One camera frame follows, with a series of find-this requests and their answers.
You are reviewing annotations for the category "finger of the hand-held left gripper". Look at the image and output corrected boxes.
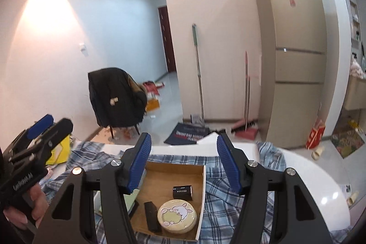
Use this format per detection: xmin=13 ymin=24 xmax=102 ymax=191
xmin=8 ymin=114 xmax=54 ymax=149
xmin=8 ymin=118 xmax=74 ymax=166

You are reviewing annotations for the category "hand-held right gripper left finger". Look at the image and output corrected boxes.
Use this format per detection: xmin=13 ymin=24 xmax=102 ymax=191
xmin=33 ymin=132 xmax=152 ymax=244

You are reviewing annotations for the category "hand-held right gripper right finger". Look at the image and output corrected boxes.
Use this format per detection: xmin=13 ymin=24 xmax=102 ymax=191
xmin=216 ymin=133 xmax=334 ymax=244

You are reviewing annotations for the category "small black box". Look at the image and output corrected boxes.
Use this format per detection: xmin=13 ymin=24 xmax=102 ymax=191
xmin=172 ymin=185 xmax=194 ymax=201

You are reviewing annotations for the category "long black box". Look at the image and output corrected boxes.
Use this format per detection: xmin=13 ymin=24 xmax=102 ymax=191
xmin=143 ymin=201 xmax=162 ymax=232

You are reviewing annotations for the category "round rabbit print tin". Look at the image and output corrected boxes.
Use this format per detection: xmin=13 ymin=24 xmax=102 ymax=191
xmin=157 ymin=199 xmax=198 ymax=234

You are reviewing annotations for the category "person's left hand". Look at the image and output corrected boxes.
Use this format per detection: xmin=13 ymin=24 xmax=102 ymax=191
xmin=3 ymin=183 xmax=50 ymax=233

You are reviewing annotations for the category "yellow bag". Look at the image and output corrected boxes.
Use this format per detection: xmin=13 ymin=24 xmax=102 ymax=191
xmin=46 ymin=135 xmax=71 ymax=166

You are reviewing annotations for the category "green booklet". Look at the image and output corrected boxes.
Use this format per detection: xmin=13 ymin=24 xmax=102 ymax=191
xmin=124 ymin=188 xmax=141 ymax=204

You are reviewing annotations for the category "wooden chair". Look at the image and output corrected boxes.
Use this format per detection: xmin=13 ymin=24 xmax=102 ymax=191
xmin=107 ymin=122 xmax=141 ymax=139

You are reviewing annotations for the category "blue plaid shirt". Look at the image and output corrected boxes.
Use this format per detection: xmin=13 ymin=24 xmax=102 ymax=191
xmin=38 ymin=141 xmax=286 ymax=244

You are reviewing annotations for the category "dark doormat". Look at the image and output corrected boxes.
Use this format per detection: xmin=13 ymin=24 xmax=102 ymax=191
xmin=164 ymin=122 xmax=210 ymax=146

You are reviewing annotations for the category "orange cardboard box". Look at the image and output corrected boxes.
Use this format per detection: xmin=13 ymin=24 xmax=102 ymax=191
xmin=146 ymin=98 xmax=161 ymax=112

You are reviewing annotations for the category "black jacket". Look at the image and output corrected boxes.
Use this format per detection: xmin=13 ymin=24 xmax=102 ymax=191
xmin=88 ymin=67 xmax=148 ymax=128

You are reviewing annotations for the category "red broom and dustpan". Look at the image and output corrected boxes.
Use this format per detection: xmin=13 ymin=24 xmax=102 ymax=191
xmin=231 ymin=51 xmax=258 ymax=133

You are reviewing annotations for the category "red paper bag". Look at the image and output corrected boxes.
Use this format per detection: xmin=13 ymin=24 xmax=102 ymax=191
xmin=306 ymin=117 xmax=326 ymax=150

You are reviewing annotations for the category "printed floor mat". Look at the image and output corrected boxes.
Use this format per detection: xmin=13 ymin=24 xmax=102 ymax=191
xmin=331 ymin=128 xmax=365 ymax=159

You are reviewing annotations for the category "dark red door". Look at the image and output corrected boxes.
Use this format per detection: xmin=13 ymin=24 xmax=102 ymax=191
xmin=158 ymin=5 xmax=177 ymax=73

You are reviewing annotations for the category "beige refrigerator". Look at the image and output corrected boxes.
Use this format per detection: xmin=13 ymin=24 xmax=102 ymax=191
xmin=250 ymin=0 xmax=328 ymax=150

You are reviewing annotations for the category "beige vanity cabinet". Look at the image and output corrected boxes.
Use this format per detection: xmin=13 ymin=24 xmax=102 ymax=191
xmin=344 ymin=75 xmax=366 ymax=111

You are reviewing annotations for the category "pink cloth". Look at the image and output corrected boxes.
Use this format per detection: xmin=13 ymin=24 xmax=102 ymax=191
xmin=349 ymin=58 xmax=365 ymax=77

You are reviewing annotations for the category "grey handled mop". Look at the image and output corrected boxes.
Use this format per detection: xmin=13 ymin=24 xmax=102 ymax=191
xmin=191 ymin=23 xmax=205 ymax=121

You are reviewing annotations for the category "wall niche shelf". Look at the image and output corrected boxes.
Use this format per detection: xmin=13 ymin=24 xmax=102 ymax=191
xmin=349 ymin=1 xmax=361 ymax=50

